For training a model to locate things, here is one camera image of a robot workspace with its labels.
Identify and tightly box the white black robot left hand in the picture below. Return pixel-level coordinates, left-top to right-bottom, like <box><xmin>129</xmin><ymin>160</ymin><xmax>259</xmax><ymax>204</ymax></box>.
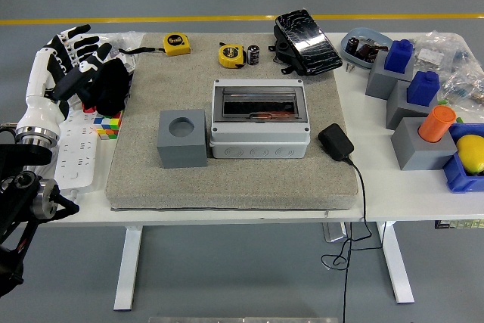
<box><xmin>15</xmin><ymin>23</ymin><xmax>112</xmax><ymax>134</ymax></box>

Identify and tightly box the grey electrical box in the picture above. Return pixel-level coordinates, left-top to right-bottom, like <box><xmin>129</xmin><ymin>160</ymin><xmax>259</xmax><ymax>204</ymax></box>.
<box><xmin>209</xmin><ymin>79</ymin><xmax>312</xmax><ymax>160</ymax></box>

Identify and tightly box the silver under-table control box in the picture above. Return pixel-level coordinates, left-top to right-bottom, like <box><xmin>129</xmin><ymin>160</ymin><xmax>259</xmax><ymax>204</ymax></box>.
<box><xmin>322</xmin><ymin>222</ymin><xmax>348</xmax><ymax>243</ymax></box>

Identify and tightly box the black cloth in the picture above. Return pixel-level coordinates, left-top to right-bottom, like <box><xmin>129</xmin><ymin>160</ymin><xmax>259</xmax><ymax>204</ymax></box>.
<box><xmin>79</xmin><ymin>60</ymin><xmax>132</xmax><ymax>116</ymax></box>

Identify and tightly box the white power strip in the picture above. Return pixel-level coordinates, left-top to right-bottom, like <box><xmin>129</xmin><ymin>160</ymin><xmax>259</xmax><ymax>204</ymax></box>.
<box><xmin>54</xmin><ymin>108</ymin><xmax>101</xmax><ymax>193</ymax></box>

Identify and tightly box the small colourful puzzle cube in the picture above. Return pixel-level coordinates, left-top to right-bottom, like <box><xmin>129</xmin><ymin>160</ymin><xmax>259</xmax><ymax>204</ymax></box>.
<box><xmin>93</xmin><ymin>110</ymin><xmax>125</xmax><ymax>141</ymax></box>

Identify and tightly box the clear bag of small parts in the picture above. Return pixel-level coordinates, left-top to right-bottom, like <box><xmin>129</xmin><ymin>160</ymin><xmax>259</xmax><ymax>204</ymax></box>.
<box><xmin>438</xmin><ymin>60</ymin><xmax>484</xmax><ymax>112</ymax></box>
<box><xmin>411</xmin><ymin>31</ymin><xmax>476</xmax><ymax>74</ymax></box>
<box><xmin>110</xmin><ymin>31</ymin><xmax>147</xmax><ymax>74</ymax></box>

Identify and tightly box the yellow tape measure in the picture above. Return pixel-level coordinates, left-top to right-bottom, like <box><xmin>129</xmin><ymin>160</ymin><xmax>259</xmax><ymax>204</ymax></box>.
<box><xmin>118</xmin><ymin>32</ymin><xmax>192</xmax><ymax>57</ymax></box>
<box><xmin>218</xmin><ymin>42</ymin><xmax>247</xmax><ymax>69</ymax></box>

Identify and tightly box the grey holder block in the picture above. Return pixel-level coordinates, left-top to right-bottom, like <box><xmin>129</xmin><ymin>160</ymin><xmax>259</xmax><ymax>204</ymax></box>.
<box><xmin>385</xmin><ymin>79</ymin><xmax>439</xmax><ymax>130</ymax></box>
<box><xmin>365</xmin><ymin>50</ymin><xmax>415</xmax><ymax>101</ymax></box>
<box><xmin>390</xmin><ymin>116</ymin><xmax>458</xmax><ymax>172</ymax></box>
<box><xmin>157</xmin><ymin>108</ymin><xmax>209</xmax><ymax>169</ymax></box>

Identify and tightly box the white table leg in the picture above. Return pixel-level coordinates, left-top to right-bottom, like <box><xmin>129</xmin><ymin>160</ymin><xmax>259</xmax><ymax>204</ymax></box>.
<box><xmin>113</xmin><ymin>224</ymin><xmax>144</xmax><ymax>311</ymax></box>
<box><xmin>376</xmin><ymin>220</ymin><xmax>416</xmax><ymax>304</ymax></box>

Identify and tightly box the grey-brown mat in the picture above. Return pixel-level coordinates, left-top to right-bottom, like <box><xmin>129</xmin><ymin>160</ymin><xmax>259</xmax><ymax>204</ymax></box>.
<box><xmin>105</xmin><ymin>33</ymin><xmax>359</xmax><ymax>211</ymax></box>

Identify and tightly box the glossy black case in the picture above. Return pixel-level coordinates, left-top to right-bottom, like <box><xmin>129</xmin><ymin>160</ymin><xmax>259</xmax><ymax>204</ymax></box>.
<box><xmin>272</xmin><ymin>8</ymin><xmax>343</xmax><ymax>76</ymax></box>

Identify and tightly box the black power adapter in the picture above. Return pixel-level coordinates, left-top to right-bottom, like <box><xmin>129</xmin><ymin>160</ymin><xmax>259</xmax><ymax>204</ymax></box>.
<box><xmin>317</xmin><ymin>123</ymin><xmax>355</xmax><ymax>162</ymax></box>

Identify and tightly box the light blue dish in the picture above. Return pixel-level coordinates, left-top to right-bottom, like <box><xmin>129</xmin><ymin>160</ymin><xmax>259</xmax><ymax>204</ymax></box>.
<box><xmin>340</xmin><ymin>26</ymin><xmax>394</xmax><ymax>70</ymax></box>

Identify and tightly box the blue plastic block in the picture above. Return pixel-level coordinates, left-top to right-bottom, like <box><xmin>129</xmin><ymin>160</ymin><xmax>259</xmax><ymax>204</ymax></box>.
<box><xmin>383</xmin><ymin>39</ymin><xmax>415</xmax><ymax>73</ymax></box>
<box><xmin>406</xmin><ymin>70</ymin><xmax>441</xmax><ymax>107</ymax></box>

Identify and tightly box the blue plastic bin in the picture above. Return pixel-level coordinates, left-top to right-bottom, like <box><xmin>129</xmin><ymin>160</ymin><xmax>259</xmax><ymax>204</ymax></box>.
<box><xmin>442</xmin><ymin>122</ymin><xmax>484</xmax><ymax>195</ymax></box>

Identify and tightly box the yellow lemon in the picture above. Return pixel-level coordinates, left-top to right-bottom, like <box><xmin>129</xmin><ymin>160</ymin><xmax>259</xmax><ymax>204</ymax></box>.
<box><xmin>456</xmin><ymin>134</ymin><xmax>484</xmax><ymax>177</ymax></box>

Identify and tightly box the table control panel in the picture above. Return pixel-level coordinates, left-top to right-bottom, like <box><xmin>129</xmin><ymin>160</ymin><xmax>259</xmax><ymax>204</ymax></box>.
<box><xmin>434</xmin><ymin>219</ymin><xmax>484</xmax><ymax>230</ymax></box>

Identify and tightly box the black adapter cord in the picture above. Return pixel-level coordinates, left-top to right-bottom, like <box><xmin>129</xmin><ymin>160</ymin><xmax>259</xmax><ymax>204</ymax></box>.
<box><xmin>321</xmin><ymin>157</ymin><xmax>374</xmax><ymax>323</ymax></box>

